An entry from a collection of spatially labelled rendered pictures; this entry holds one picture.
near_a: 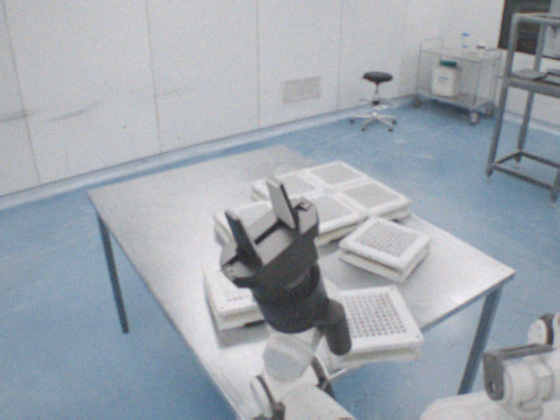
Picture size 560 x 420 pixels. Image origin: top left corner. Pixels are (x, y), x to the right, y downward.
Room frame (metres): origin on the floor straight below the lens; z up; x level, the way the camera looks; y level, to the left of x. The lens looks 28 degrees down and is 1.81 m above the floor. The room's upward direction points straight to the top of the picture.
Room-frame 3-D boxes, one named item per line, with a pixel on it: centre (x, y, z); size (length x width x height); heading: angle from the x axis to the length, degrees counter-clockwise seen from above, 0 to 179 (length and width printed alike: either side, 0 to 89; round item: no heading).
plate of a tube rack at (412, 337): (1.04, -0.25, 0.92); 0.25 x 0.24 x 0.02; 97
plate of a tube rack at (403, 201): (1.79, -0.37, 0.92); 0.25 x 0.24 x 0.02; 120
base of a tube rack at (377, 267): (1.45, -0.38, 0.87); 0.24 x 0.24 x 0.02; 52
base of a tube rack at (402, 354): (1.04, -0.25, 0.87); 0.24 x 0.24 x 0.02; 7
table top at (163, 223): (1.66, 0.04, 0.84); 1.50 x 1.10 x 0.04; 33
